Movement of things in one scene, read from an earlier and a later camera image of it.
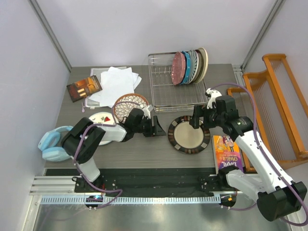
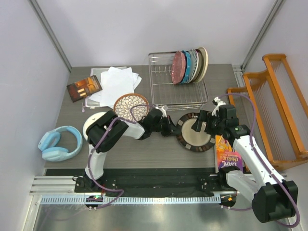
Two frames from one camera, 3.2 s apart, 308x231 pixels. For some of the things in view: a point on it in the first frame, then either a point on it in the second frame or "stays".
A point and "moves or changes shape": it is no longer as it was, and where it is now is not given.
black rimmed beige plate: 184,138 moves or changes shape
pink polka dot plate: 178,68 stays
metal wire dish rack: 166,96 stays
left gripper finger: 159,131 -> 172,127
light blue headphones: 48,144 stays
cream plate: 204,65 stays
